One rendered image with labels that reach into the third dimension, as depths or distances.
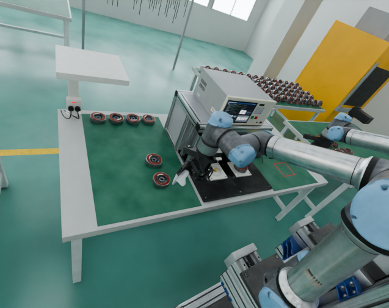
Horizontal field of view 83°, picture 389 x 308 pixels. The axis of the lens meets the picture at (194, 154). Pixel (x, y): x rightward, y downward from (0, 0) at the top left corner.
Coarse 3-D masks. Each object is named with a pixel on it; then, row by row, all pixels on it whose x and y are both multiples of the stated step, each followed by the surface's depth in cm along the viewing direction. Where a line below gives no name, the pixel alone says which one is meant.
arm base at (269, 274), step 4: (268, 268) 87; (272, 268) 84; (276, 268) 83; (264, 272) 85; (268, 272) 84; (272, 272) 82; (276, 272) 80; (264, 276) 83; (268, 276) 83; (272, 276) 81; (260, 280) 84; (264, 280) 82; (268, 280) 82; (264, 284) 81
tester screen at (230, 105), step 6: (228, 102) 135; (234, 102) 137; (228, 108) 139; (234, 108) 141; (240, 108) 143; (246, 108) 146; (252, 108) 148; (234, 114) 146; (240, 114) 148; (246, 114) 150; (234, 120) 150
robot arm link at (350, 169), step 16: (272, 144) 70; (288, 144) 66; (304, 144) 64; (288, 160) 67; (304, 160) 62; (320, 160) 59; (336, 160) 57; (352, 160) 55; (368, 160) 52; (384, 160) 51; (336, 176) 57; (352, 176) 54; (368, 176) 51
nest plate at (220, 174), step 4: (212, 164) 166; (216, 164) 168; (220, 168) 166; (216, 172) 161; (220, 172) 163; (224, 172) 164; (212, 176) 156; (216, 176) 158; (220, 176) 160; (224, 176) 161; (212, 180) 155
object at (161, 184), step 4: (160, 172) 142; (156, 176) 139; (160, 176) 142; (164, 176) 142; (168, 176) 142; (152, 180) 139; (156, 180) 136; (160, 180) 138; (164, 180) 141; (168, 180) 139; (156, 184) 135; (160, 184) 135; (164, 184) 136; (168, 184) 137
